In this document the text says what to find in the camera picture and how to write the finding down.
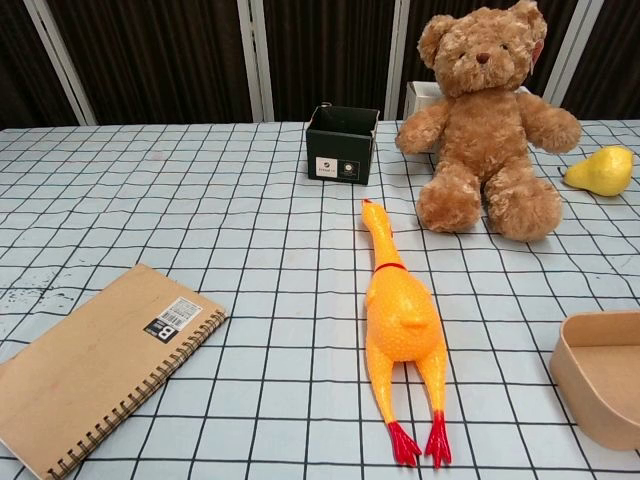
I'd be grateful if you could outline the kraft spiral notebook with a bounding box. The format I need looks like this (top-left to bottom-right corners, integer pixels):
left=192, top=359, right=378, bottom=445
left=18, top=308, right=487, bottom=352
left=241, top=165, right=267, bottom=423
left=0, top=263, right=230, bottom=480

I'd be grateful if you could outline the white screen frame post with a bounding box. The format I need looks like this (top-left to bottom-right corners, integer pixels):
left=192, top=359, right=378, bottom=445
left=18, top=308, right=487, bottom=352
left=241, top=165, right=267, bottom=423
left=236, top=0, right=275, bottom=123
left=542, top=0, right=594, bottom=109
left=383, top=0, right=419, bottom=121
left=23, top=0, right=97, bottom=126

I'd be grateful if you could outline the black open cardboard box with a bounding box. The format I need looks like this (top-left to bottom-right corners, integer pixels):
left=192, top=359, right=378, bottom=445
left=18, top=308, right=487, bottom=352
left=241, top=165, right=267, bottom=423
left=305, top=103, right=381, bottom=187

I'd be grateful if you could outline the kraft paper open box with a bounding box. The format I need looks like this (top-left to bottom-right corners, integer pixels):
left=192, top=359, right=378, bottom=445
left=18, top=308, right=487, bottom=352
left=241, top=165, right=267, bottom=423
left=549, top=310, right=640, bottom=451

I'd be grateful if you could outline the light blue grid tablecloth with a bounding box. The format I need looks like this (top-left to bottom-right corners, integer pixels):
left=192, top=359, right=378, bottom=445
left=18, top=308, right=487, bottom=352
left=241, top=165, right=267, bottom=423
left=0, top=118, right=640, bottom=480

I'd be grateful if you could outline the yellow rubber chicken toy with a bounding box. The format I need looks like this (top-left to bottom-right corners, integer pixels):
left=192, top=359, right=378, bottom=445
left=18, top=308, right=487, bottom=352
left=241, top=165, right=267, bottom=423
left=360, top=197, right=454, bottom=470

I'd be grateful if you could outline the yellow pear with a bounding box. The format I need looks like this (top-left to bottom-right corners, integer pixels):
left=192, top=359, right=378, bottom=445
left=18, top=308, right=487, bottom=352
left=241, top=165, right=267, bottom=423
left=558, top=145, right=635, bottom=197

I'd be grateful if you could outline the brown plush teddy bear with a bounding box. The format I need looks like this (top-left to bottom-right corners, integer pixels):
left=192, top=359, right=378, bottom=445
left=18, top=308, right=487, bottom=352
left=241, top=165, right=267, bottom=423
left=394, top=0, right=584, bottom=244

